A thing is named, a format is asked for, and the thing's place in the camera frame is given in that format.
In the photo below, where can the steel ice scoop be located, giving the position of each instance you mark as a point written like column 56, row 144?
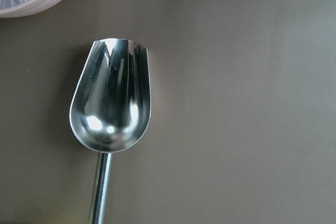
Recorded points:
column 111, row 107

